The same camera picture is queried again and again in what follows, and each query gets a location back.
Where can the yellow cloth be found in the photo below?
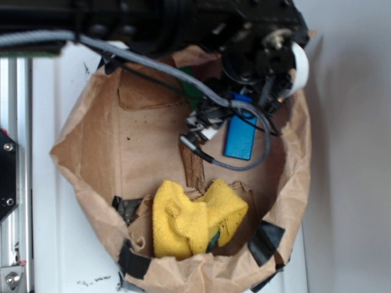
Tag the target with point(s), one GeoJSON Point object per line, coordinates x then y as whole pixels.
{"type": "Point", "coordinates": [183, 227]}

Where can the green block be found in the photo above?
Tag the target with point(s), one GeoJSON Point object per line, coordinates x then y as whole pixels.
{"type": "Point", "coordinates": [194, 95]}

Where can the brown paper bag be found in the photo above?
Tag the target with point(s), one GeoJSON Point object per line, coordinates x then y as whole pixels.
{"type": "Point", "coordinates": [120, 143]}

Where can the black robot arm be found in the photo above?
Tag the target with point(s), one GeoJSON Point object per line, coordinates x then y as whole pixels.
{"type": "Point", "coordinates": [150, 28]}

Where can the brown bark piece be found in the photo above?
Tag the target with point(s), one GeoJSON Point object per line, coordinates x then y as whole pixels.
{"type": "Point", "coordinates": [194, 171]}

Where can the white plastic lid tray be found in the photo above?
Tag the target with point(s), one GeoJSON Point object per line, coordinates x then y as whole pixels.
{"type": "Point", "coordinates": [69, 257]}

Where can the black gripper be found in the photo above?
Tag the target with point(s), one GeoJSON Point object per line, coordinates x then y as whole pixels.
{"type": "Point", "coordinates": [262, 49]}

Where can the black octagonal mount plate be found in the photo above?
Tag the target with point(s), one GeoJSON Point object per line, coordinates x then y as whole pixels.
{"type": "Point", "coordinates": [8, 175]}

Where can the aluminium frame rail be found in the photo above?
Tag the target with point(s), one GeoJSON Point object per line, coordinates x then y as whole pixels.
{"type": "Point", "coordinates": [17, 258]}

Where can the blue block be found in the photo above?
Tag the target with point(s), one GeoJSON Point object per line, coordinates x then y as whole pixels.
{"type": "Point", "coordinates": [240, 135]}

